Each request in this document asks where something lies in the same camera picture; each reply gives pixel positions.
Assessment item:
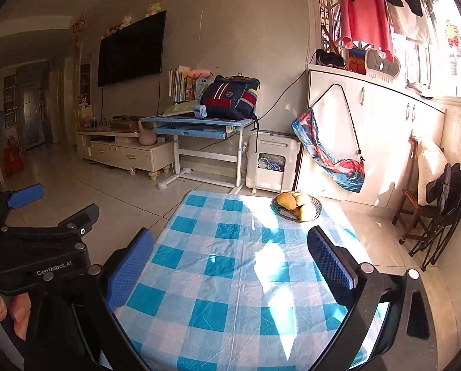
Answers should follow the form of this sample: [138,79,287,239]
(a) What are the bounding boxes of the white floor appliance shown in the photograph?
[246,130,300,194]

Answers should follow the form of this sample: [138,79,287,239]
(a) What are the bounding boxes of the cream television cabinet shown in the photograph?
[75,126,176,181]

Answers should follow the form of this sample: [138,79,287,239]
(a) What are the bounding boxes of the navy red backpack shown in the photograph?
[200,74,261,121]

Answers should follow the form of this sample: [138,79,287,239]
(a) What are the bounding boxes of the red hanging garment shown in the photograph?
[339,0,394,53]

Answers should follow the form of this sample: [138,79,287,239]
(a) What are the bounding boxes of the white plastic basket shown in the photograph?
[365,48,401,82]

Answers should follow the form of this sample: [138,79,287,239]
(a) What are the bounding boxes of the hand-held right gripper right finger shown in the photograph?
[307,225,438,371]

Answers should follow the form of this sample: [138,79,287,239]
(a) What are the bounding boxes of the black wall television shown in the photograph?
[97,10,167,87]

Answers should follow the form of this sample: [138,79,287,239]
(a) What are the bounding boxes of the orange blue box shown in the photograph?
[347,47,367,75]

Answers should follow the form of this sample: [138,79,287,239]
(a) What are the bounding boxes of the yellow mango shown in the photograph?
[277,192,298,210]

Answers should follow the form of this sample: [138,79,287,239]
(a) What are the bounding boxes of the row of books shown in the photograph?
[168,66,208,103]

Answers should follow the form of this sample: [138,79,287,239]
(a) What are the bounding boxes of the white pillow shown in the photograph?
[417,137,448,206]

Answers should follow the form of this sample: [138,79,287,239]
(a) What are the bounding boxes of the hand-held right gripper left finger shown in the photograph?
[22,227,156,371]

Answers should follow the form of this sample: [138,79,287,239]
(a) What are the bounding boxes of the green book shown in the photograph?
[162,100,200,117]

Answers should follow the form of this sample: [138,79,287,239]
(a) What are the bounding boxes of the woven fruit basket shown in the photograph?
[270,192,323,223]

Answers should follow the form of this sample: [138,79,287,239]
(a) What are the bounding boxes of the blue white study desk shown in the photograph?
[140,115,256,194]

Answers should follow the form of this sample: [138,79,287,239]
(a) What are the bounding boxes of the black wall cable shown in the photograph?
[256,70,308,120]

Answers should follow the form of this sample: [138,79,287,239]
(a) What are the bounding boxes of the person's left hand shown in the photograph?
[0,293,32,341]

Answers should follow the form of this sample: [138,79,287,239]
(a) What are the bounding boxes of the dark wooden chair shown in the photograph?
[392,135,446,244]

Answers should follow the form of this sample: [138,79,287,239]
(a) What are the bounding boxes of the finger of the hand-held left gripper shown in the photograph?
[0,184,45,221]
[0,203,100,240]

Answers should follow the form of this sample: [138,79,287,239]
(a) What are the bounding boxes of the colourful printed sling bag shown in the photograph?
[291,83,366,194]

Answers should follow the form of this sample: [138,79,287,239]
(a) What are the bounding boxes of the pink kettlebell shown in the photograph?
[138,118,157,146]

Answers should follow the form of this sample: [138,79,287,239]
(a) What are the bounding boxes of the black shoes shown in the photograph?
[315,48,347,71]

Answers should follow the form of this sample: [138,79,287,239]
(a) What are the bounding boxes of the dark tray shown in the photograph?
[110,115,140,128]

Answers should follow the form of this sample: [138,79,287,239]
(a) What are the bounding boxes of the grey sneaker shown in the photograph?
[404,80,434,99]

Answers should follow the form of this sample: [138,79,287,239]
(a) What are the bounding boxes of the white low cabinet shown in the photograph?
[295,64,446,206]

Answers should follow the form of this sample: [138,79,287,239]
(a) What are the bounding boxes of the red plastic stool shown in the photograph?
[2,144,24,176]

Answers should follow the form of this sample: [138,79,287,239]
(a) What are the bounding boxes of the yellow orange fruit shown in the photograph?
[298,203,318,221]

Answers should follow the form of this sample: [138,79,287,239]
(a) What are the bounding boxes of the black folding chair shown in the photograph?
[408,162,461,271]

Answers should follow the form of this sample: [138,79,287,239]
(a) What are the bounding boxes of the grey door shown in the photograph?
[19,83,45,149]

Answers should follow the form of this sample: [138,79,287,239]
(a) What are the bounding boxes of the red window decoration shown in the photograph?
[443,21,461,49]

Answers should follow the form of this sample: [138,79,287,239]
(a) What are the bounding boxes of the blue white checkered tablecloth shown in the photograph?
[112,190,390,371]

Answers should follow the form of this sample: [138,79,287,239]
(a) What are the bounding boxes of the beige hanging garment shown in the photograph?
[387,0,434,45]

